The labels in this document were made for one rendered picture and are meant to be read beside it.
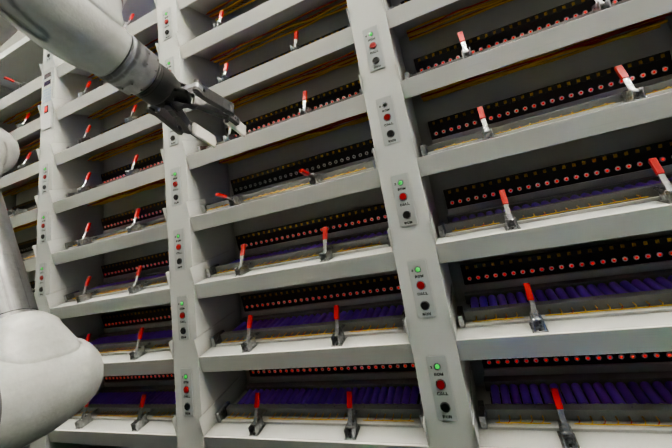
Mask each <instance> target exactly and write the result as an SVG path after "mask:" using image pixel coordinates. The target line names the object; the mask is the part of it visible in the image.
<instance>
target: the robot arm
mask: <svg viewBox="0 0 672 448"><path fill-rule="evenodd" d="M126 1H127V0H0V47H1V46H2V45H3V44H4V43H5V42H6V41H7V40H8V39H10V38H11V37H12V36H13V35H14V34H15V33H16V32H17V31H18V30H19V31H20V32H21V33H23V34H24V35H25V36H27V37H28V38H29V39H31V40H32V41H33V42H35V43H36V44H38V45H39V46H41V47H42V48H44V49H45V50H47V51H48V52H50V53H51V54H53V55H54V56H56V57H58V58H60V59H61V60H63V61H65V62H66V63H68V64H70V65H72V66H74V67H76V68H78V69H81V70H85V71H87V72H90V73H92V74H94V75H96V76H98V77H99V78H100V79H102V80H103V81H105V82H107V83H109V84H111V85H112V86H114V87H115V88H117V89H119V90H120V91H122V92H123V93H125V94H127V95H131V96H132V95H135V96H137V97H138V98H140V99H142V100H143V101H145V102H146V103H147V108H146V112H147V113H149V114H151V115H153V116H155V117H157V118H158V119H159V120H160V121H162V122H163V123H164V124H165V125H167V126H168V127H169V128H170V129H172V130H173V131H174V132H175V133H177V134H178V135H183V133H186V134H191V135H192V136H194V137H196V138H197V139H199V140H202V141H203V142H205V143H207V144H208V145H210V146H211V147H213V148H215V147H216V138H217V137H216V136H214V135H213V134H211V133H210V132H208V131H207V130H205V129H204V128H202V127H201V126H199V125H198V124H196V123H193V126H192V122H191V121H190V120H189V119H188V117H187V116H186V114H185V113H184V111H183V110H182V109H185V108H189V109H192V110H195V109H198V110H200V111H203V112H206V113H208V114H211V115H214V116H217V117H219V118H222V119H223V122H224V123H225V124H226V125H228V126H229V127H230V128H232V129H233V130H234V131H236V132H237V133H238V134H240V135H241V136H242V137H246V126H245V125H244V124H243V123H242V122H240V119H239V118H238V117H237V116H236V115H234V104H233V103H232V102H230V101H228V100H227V99H225V98H223V97H222V96H220V95H219V94H217V93H215V92H214V91H212V90H210V89H209V88H207V87H206V86H204V85H203V83H202V82H201V81H200V80H198V79H194V82H193V84H189V85H186V84H184V83H182V82H180V81H178V80H177V78H176V77H175V75H174V74H173V73H172V72H171V71H170V70H169V69H167V68H166V67H165V66H163V65H162V64H161V63H159V59H158V57H157V55H156V54H154V53H153V52H152V51H151V50H149V49H148V48H147V47H146V46H144V45H143V44H142V43H141V42H139V41H138V40H137V39H136V38H135V37H134V36H132V35H131V34H129V33H128V32H127V31H126V30H125V29H124V28H123V26H124V21H123V17H122V9H123V6H124V4H125V3H126ZM192 98H193V102H192V103H191V100H192ZM223 112H224V113H223ZM177 126H178V127H177ZM19 155H20V149H19V145H18V143H17V141H16V139H15V138H14V137H13V136H11V135H10V134H9V133H8V132H6V131H5V130H3V129H2V128H0V176H1V174H4V173H6V172H8V171H9V170H11V169H12V168H13V167H14V166H15V164H16V163H17V161H18V159H19ZM103 375H104V365H103V360H102V357H101V355H100V353H99V351H98V350H97V349H96V348H95V347H94V346H93V345H92V344H91V343H89V342H88V341H86V340H85V339H81V338H77V337H76V336H75V335H74V334H73V333H72V332H71V331H70V330H69V329H68V328H67V327H66V326H65V325H64V324H63V323H62V321H61V320H60V318H59V317H57V316H55V315H52V314H50V313H47V312H44V311H39V310H38V307H37V303H36V300H35V297H34V294H33V291H32V288H31V284H30V281H29V278H28V275H27V272H26V269H25V265H24V262H23V259H22V256H21V253H20V250H19V246H18V243H17V240H16V237H15V234H14V231H13V227H12V224H11V221H10V218H9V215H8V212H7V208H6V205H5V202H4V199H3V196H2V193H1V189H0V448H22V447H24V446H26V445H28V444H30V443H32V442H34V441H36V440H38V439H40V438H42V437H44V436H45V435H47V434H49V433H51V432H52V431H54V430H55V429H56V428H58V427H59V426H60V425H62V424H63V423H64V422H66V421H67V420H68V419H70V418H71V417H72V416H74V415H75V414H76V413H77V412H78V411H80V410H81V409H82V408H83V407H84V406H85V405H86V404H87V403H88V402H89V401H90V400H91V399H92V398H93V397H94V395H95V394H96V393H97V391H98V389H99V387H100V385H101V382H102V379H103Z"/></svg>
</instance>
